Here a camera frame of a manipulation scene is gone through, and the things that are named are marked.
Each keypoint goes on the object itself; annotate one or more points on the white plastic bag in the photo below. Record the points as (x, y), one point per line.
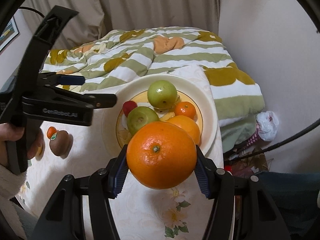
(267, 125)

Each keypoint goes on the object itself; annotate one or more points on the purple patterned cloth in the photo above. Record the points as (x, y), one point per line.
(253, 140)

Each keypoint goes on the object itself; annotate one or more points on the wall poster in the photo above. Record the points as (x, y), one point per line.
(8, 33)

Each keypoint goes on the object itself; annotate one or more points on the person's left hand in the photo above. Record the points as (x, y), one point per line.
(11, 132)

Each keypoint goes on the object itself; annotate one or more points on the white floral tablecloth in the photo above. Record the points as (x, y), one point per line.
(150, 210)

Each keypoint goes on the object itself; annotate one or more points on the green striped floral blanket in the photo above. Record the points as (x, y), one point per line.
(175, 62)

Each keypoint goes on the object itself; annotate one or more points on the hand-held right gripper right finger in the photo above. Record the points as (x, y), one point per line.
(202, 178)

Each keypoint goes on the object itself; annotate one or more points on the small mandarin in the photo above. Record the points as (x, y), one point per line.
(185, 110)
(51, 132)

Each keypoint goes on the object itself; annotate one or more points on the medium orange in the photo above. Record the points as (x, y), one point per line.
(188, 128)

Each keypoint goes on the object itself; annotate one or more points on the red cherry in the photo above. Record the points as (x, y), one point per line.
(129, 107)

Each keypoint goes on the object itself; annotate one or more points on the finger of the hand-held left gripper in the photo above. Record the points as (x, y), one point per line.
(100, 100)
(72, 80)

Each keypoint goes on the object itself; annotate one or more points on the dark cloth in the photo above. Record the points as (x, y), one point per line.
(287, 192)

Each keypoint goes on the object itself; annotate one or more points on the brown kiwi with green sticker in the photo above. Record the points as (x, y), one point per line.
(59, 143)

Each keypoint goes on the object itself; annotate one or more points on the large orange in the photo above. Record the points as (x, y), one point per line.
(161, 155)

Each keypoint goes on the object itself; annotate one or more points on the light green cloth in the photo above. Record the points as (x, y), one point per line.
(237, 135)

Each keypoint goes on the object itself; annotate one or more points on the green apple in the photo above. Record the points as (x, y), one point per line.
(162, 93)
(140, 120)

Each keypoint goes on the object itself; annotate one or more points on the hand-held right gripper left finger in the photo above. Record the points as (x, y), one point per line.
(120, 173)

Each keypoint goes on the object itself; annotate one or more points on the beige curtain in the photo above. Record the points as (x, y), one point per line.
(150, 5)

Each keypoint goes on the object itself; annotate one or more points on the cream plate with cartoon print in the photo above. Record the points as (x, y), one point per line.
(207, 120)

